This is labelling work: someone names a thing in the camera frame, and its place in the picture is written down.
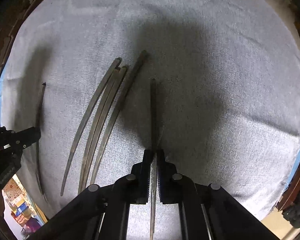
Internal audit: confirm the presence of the dark wooden chopstick one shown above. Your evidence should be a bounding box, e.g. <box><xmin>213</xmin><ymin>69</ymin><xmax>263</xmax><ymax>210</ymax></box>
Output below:
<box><xmin>149</xmin><ymin>79</ymin><xmax>158</xmax><ymax>240</ymax></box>

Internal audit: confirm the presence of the dark wooden chopstick five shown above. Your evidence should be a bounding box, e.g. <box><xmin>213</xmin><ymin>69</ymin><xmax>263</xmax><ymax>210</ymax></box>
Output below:
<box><xmin>34</xmin><ymin>81</ymin><xmax>47</xmax><ymax>197</ymax></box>

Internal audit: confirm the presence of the dark wooden chopstick two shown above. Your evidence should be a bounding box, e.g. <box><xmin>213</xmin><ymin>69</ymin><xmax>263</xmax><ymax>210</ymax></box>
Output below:
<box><xmin>90</xmin><ymin>50</ymin><xmax>148</xmax><ymax>184</ymax></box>

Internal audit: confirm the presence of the grey towel mat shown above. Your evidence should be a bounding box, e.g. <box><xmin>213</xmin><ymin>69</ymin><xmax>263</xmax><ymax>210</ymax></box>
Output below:
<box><xmin>0</xmin><ymin>0</ymin><xmax>300</xmax><ymax>220</ymax></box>

